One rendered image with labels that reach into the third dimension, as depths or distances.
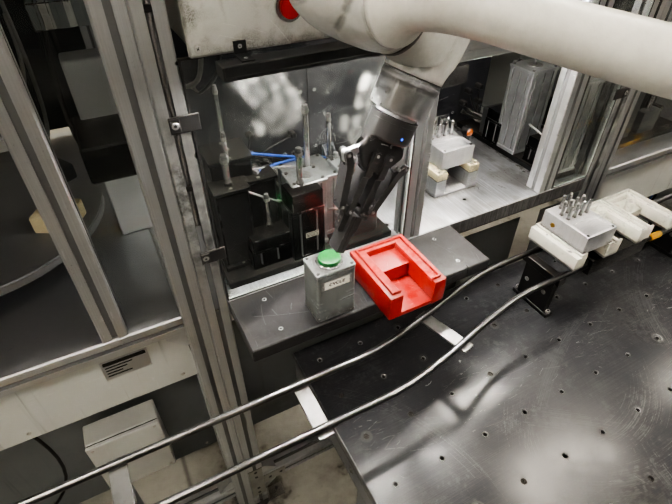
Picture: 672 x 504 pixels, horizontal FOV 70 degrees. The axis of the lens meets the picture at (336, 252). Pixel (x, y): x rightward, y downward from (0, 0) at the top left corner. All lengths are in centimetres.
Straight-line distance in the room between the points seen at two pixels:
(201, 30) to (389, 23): 27
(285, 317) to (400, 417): 33
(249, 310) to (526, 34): 66
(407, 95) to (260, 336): 48
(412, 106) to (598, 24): 27
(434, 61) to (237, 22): 27
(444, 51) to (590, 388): 82
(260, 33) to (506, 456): 87
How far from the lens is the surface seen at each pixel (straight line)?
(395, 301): 88
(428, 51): 67
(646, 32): 54
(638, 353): 135
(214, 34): 71
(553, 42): 52
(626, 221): 139
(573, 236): 122
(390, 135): 71
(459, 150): 123
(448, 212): 120
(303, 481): 174
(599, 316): 139
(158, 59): 72
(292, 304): 93
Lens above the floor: 158
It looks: 40 degrees down
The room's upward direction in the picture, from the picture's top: straight up
